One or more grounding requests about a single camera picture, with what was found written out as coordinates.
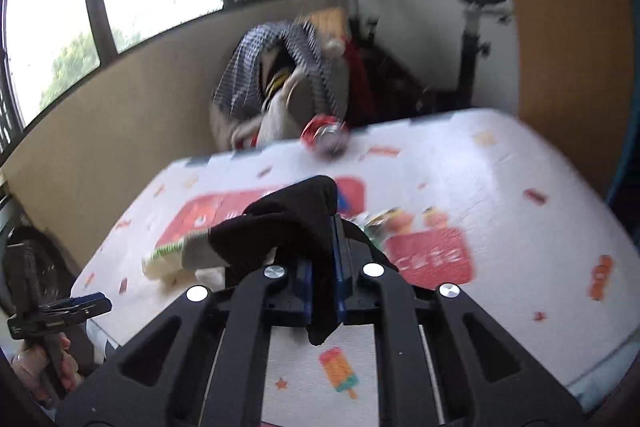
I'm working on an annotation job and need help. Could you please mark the wooden door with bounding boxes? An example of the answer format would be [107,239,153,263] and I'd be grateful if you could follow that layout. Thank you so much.
[487,0,637,204]

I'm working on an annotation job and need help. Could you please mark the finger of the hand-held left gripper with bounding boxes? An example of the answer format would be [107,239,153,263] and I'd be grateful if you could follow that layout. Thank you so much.
[44,292,114,324]

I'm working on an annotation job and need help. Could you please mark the black white striped cloth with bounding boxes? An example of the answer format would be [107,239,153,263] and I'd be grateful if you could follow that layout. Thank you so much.
[211,21,347,124]

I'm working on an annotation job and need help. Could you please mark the red drink can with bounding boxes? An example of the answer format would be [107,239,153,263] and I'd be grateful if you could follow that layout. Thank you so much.
[300,116,352,156]

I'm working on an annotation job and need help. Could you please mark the black wheel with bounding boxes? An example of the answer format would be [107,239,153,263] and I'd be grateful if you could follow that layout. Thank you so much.
[0,227,77,313]

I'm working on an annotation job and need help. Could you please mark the white sock green stripes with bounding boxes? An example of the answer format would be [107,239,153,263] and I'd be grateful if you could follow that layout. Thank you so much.
[142,241,202,281]

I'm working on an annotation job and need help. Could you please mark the white tissue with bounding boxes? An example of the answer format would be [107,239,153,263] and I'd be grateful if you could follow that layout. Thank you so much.
[192,264,229,291]

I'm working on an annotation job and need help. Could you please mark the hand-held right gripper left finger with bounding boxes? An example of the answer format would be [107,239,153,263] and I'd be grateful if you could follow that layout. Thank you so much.
[55,257,316,427]

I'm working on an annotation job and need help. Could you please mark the white printed table mat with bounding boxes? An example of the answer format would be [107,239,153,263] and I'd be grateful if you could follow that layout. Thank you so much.
[70,107,640,424]

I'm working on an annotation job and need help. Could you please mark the person's left hand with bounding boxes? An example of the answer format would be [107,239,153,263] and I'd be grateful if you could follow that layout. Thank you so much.
[10,334,82,404]

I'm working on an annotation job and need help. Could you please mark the red cloth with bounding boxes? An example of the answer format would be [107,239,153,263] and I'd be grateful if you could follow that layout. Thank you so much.
[344,39,379,126]

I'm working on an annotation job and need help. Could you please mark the black exercise bike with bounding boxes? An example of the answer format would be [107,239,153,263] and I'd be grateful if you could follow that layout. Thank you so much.
[320,0,514,128]

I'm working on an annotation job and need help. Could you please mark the dark blue curtain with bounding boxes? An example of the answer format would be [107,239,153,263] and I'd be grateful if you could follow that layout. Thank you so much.
[606,107,640,220]

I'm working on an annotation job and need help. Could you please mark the black yellow striped garment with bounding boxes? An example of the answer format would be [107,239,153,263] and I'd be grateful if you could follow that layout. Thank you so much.
[264,67,292,104]

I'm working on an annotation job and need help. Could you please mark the green wrapper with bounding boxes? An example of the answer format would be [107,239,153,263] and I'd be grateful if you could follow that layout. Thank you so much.
[350,209,398,253]

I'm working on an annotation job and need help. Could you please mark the wooden chair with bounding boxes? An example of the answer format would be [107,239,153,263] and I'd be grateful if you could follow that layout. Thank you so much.
[302,6,352,40]

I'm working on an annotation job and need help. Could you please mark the black sock with grey toe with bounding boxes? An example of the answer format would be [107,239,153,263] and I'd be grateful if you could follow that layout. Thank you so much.
[177,175,346,347]

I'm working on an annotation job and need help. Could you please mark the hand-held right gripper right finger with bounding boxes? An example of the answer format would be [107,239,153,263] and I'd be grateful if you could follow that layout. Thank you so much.
[330,217,586,427]

